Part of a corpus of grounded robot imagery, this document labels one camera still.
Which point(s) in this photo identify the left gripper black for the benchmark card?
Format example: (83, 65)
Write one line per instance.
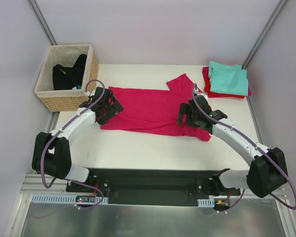
(112, 107)

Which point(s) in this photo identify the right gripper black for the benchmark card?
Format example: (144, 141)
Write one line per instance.
(187, 114)

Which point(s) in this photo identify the pink t shirt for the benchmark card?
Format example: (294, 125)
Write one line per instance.
(155, 111)

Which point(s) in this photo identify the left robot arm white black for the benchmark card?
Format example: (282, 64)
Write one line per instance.
(52, 155)

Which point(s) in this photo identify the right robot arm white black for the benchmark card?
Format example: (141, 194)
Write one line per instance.
(267, 167)

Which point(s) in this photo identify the red folded t shirt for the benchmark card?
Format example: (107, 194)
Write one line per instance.
(207, 87)

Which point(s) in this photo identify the teal folded t shirt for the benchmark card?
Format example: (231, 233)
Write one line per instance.
(226, 79)

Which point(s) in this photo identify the wicker basket with cloth liner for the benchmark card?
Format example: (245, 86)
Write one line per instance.
(66, 55)

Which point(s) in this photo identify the black t shirt in basket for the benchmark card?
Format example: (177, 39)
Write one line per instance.
(68, 78)

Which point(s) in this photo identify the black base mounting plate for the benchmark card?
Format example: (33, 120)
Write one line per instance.
(151, 187)

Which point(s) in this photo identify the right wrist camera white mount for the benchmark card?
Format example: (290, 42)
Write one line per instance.
(197, 92)

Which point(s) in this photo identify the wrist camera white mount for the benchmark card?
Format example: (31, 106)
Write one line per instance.
(88, 93)
(197, 92)

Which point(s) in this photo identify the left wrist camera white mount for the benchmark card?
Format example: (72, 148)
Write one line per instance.
(88, 93)

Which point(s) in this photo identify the right slotted cable duct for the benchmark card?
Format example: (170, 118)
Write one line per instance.
(206, 203)

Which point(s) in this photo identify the slotted cable duct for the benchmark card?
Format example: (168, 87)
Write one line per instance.
(206, 203)
(68, 199)

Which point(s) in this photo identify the left slotted cable duct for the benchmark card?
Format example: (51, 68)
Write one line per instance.
(68, 199)

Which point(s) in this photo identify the left aluminium corner post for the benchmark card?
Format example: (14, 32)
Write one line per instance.
(42, 21)

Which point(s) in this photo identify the aluminium corner post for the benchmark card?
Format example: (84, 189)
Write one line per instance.
(266, 29)
(42, 21)

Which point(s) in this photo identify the right aluminium corner post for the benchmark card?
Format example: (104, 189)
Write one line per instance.
(266, 29)

